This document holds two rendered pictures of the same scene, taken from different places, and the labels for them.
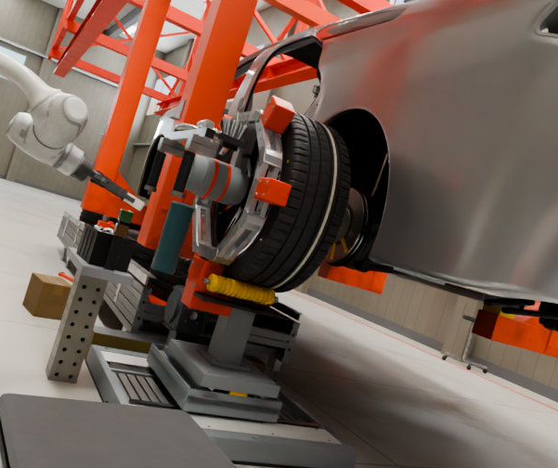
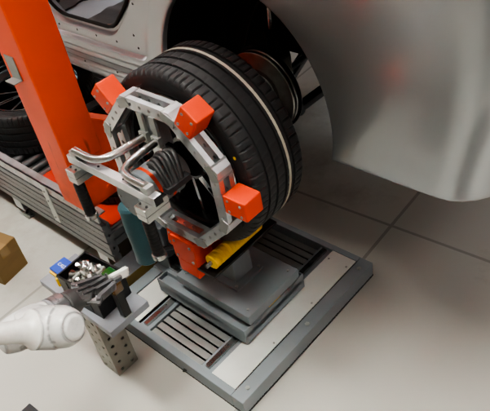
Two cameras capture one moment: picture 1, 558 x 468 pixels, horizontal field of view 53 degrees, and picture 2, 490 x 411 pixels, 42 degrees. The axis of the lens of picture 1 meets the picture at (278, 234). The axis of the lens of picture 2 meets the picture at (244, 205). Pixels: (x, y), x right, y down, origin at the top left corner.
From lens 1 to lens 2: 142 cm
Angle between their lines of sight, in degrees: 42
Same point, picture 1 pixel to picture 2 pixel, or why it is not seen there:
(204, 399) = (256, 326)
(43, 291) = not seen: outside the picture
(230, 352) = (242, 268)
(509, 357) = not seen: outside the picture
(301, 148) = (240, 141)
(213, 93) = (39, 33)
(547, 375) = not seen: outside the picture
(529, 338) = not seen: outside the picture
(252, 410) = (287, 298)
